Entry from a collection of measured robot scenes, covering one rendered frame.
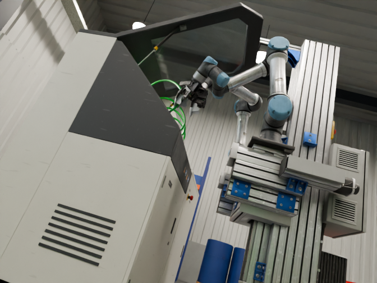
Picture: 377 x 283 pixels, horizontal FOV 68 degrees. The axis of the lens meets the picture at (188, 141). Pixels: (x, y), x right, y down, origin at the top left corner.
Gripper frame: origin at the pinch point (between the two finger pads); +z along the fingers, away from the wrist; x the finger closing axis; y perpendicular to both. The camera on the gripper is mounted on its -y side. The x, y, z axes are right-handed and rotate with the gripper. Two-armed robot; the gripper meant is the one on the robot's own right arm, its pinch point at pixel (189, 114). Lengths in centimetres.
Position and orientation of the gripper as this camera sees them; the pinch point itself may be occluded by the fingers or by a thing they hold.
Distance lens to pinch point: 185.7
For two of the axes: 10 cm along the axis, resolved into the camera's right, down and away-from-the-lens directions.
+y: 9.5, 2.2, -2.1
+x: 1.0, 4.3, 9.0
